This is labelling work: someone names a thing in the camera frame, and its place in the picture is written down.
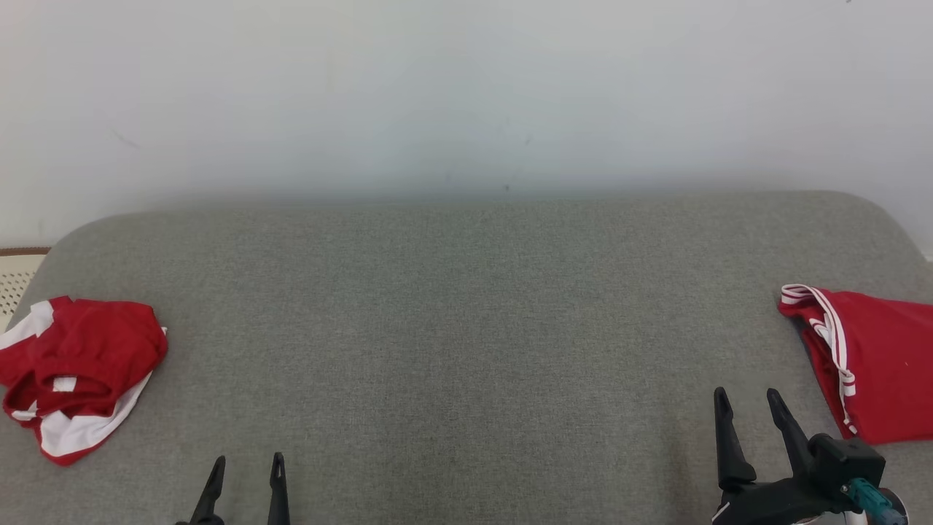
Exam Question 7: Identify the red and white shorts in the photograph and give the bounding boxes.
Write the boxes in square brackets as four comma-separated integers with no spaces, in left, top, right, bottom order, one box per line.
[0,295,168,466]

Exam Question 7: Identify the white perforated laundry basket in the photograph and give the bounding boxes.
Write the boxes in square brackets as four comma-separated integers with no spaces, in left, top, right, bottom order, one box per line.
[0,246,52,333]

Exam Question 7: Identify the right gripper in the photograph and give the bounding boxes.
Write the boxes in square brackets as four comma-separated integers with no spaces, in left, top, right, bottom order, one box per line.
[713,386,862,525]

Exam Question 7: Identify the grey fabric sofa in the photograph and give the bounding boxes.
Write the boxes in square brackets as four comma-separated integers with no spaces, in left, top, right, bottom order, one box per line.
[0,191,933,525]

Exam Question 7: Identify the black cable with teal plug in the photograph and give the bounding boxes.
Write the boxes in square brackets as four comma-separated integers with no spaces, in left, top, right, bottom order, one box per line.
[846,478,909,525]

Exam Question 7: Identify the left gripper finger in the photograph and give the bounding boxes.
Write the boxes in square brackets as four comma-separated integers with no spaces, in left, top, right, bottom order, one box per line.
[190,456,227,525]
[266,451,292,525]

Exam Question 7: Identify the red basketball jersey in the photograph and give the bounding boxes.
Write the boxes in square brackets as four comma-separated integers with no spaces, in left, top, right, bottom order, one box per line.
[778,284,933,446]

